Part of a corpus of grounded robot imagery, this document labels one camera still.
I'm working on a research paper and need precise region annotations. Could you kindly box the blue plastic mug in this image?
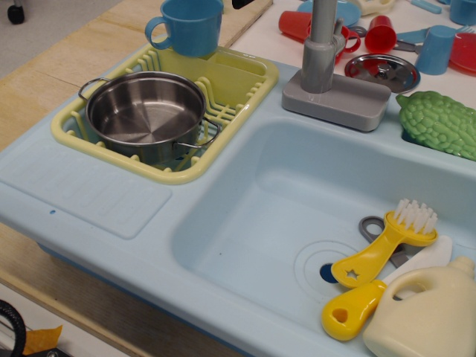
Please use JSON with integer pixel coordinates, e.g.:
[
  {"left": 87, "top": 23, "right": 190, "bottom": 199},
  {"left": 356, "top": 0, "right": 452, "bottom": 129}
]
[{"left": 144, "top": 0, "right": 224, "bottom": 57}]

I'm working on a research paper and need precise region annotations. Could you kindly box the stainless steel pot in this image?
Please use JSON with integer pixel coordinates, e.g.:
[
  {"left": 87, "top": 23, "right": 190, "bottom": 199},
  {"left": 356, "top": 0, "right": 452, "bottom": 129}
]
[{"left": 78, "top": 71, "right": 221, "bottom": 165}]

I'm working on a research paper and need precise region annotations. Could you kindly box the red plastic cup lying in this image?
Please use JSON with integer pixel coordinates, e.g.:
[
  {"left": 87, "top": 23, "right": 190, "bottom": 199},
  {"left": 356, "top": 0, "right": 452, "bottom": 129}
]
[{"left": 278, "top": 11, "right": 312, "bottom": 43}]

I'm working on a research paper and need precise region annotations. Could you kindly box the steel pot lid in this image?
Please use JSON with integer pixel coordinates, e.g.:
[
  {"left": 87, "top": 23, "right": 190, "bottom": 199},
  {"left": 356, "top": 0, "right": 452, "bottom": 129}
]
[{"left": 344, "top": 54, "right": 420, "bottom": 94}]

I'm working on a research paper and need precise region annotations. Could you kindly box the red plastic cup tilted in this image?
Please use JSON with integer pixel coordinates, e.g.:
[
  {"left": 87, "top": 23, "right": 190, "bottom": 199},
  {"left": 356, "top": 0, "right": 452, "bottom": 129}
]
[{"left": 364, "top": 15, "right": 397, "bottom": 54}]

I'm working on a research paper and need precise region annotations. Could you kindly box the blue plastic cup upside down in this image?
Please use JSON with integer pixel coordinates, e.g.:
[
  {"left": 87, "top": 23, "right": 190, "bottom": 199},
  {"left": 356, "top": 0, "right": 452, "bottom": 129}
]
[{"left": 415, "top": 25, "right": 456, "bottom": 75}]

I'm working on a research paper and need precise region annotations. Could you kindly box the blue plastic cup far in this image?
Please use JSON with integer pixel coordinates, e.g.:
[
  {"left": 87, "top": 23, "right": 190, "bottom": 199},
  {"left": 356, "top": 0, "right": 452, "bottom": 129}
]
[{"left": 449, "top": 0, "right": 476, "bottom": 25}]

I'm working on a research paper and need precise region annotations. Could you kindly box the light blue toy sink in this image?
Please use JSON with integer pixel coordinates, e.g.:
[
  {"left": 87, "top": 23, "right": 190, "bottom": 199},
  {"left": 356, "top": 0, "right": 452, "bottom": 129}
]
[{"left": 1, "top": 71, "right": 475, "bottom": 356}]

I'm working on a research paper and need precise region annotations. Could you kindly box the yellow plastic dish rack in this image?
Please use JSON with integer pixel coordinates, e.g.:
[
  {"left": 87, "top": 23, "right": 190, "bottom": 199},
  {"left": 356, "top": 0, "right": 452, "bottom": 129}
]
[{"left": 51, "top": 45, "right": 279, "bottom": 184}]

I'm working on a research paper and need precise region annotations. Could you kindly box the grey toy faucet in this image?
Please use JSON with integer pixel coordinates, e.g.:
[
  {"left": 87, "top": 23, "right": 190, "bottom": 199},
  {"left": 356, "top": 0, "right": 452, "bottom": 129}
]
[{"left": 282, "top": 1, "right": 391, "bottom": 132}]

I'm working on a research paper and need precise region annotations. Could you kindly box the black object at top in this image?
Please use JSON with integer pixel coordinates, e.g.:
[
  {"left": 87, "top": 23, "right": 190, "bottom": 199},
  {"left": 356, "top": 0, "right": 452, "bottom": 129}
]
[{"left": 231, "top": 0, "right": 254, "bottom": 10}]

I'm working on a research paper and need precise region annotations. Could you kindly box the yellow toy dish brush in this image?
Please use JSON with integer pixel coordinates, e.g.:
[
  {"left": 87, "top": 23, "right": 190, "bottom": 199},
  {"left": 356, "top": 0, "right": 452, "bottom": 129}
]
[{"left": 331, "top": 199, "right": 438, "bottom": 289}]

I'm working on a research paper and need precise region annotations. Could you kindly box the red plastic mug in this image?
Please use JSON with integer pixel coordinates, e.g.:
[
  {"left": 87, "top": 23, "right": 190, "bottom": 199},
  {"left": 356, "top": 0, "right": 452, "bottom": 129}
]
[{"left": 306, "top": 25, "right": 361, "bottom": 65}]

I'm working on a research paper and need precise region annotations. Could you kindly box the green bitter gourd toy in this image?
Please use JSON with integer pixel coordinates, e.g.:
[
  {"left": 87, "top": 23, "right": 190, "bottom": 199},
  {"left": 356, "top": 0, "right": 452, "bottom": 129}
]
[{"left": 396, "top": 91, "right": 475, "bottom": 161}]

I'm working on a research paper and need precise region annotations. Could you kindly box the blue plastic plate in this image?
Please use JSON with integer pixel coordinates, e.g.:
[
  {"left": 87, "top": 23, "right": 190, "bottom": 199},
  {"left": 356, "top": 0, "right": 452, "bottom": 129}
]
[{"left": 297, "top": 0, "right": 361, "bottom": 27}]

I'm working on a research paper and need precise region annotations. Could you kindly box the cream plastic toy item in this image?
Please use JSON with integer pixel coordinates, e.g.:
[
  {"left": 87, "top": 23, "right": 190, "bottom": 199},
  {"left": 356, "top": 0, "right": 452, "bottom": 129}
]
[{"left": 353, "top": 0, "right": 396, "bottom": 16}]

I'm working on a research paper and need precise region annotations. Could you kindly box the cream toy detergent bottle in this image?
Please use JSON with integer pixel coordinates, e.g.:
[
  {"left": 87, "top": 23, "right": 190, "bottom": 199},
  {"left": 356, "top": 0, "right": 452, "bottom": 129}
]
[{"left": 363, "top": 256, "right": 475, "bottom": 356}]

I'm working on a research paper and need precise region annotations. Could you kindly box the orange tape piece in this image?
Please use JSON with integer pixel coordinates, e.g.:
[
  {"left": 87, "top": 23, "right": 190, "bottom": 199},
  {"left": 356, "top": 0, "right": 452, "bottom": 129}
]
[{"left": 22, "top": 325, "right": 62, "bottom": 356}]

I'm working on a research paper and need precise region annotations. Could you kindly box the blue plastic utensil far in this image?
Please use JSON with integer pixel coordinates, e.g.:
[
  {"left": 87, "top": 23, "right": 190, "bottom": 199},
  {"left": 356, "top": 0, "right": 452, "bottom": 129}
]
[{"left": 409, "top": 0, "right": 443, "bottom": 14}]

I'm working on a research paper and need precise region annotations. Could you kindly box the black chair caster wheel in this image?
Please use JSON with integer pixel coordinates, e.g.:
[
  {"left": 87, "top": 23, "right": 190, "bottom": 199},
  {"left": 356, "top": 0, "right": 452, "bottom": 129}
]
[{"left": 7, "top": 0, "right": 25, "bottom": 25}]

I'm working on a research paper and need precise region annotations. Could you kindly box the yellow handled white toy knife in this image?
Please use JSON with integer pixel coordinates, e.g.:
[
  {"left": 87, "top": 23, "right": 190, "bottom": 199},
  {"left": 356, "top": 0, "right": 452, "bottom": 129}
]
[{"left": 321, "top": 235, "right": 453, "bottom": 341}]

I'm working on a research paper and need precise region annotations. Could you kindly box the black corrugated cable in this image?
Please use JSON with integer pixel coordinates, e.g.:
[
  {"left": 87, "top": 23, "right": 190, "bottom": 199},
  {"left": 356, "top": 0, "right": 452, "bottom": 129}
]
[{"left": 0, "top": 299, "right": 28, "bottom": 357}]

